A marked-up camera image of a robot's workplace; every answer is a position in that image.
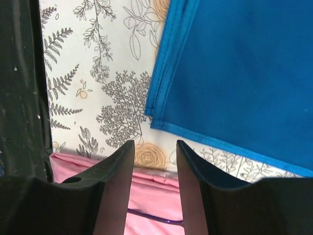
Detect floral tablecloth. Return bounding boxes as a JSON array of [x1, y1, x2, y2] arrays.
[[38, 0, 301, 184]]

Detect purple metallic fork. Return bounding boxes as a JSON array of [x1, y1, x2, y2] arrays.
[[127, 209, 184, 227]]

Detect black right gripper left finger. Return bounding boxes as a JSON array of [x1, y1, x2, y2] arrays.
[[0, 141, 134, 235]]

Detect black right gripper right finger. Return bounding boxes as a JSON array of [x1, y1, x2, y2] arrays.
[[176, 140, 313, 235]]

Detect blue satin napkin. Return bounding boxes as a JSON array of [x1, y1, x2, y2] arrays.
[[145, 0, 313, 177]]

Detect pink floral placemat cloth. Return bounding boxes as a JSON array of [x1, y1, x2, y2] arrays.
[[49, 153, 184, 235]]

